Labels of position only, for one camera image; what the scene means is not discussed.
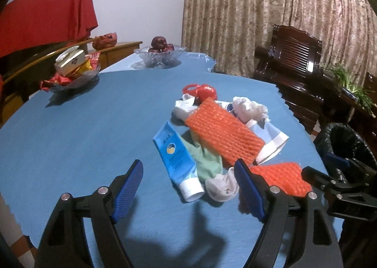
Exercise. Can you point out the red apple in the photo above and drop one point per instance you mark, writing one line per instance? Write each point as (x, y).
(168, 48)
(153, 49)
(159, 41)

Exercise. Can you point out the glass fruit bowl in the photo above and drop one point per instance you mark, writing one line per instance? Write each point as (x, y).
(159, 57)

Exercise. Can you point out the blue cream tube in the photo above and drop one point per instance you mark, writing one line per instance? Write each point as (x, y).
(173, 153)

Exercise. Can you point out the dark wooden armchair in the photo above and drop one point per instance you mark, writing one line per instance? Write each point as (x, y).
(291, 70)

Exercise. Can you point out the beige patterned curtain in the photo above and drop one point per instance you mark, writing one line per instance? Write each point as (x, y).
(250, 8)

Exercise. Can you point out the yellow snack packet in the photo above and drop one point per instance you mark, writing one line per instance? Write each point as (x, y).
(81, 68)

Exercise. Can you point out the red patterned bag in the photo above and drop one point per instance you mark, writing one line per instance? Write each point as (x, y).
(104, 41)

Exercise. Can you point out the small orange foam net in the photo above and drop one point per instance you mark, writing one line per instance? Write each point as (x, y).
(279, 176)

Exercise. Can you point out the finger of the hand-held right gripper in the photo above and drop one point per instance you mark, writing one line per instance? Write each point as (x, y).
(319, 179)
(338, 161)

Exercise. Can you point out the dark wooden side table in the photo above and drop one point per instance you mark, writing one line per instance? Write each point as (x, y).
(350, 114)

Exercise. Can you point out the glass snack dish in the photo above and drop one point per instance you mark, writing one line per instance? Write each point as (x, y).
(79, 79)

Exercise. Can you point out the wooden sideboard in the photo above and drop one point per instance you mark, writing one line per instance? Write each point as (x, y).
(123, 48)

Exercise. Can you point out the white crumpled tissue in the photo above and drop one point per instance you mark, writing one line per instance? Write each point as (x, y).
(184, 108)

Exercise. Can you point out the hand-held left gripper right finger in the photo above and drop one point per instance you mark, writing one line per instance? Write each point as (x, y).
(249, 188)

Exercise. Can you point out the red plastic bag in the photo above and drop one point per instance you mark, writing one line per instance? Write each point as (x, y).
(206, 92)

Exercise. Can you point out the red cloth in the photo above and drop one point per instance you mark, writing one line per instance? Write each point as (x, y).
(47, 17)

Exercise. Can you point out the large orange foam net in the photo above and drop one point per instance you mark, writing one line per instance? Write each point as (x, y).
(223, 129)

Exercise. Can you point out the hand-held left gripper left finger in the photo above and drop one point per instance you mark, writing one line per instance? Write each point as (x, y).
(129, 188)

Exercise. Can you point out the white carton box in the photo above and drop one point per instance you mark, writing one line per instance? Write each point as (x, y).
(69, 61)

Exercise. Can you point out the black lined trash bin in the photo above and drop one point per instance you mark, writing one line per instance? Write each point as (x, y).
(341, 138)

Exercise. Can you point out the white grey cloth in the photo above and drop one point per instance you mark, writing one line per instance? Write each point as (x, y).
(221, 187)

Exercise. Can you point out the blue white packaging bag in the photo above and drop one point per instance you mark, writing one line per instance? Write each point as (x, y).
(271, 138)

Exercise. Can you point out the red snack packet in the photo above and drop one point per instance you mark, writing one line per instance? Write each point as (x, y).
(93, 60)
(57, 81)

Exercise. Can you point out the white plastic bag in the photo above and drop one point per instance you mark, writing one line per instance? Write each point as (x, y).
(247, 108)

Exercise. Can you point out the green and grey sock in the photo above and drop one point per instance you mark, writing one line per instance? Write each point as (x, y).
(206, 164)

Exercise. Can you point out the green potted plant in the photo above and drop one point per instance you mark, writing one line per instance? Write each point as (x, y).
(350, 85)

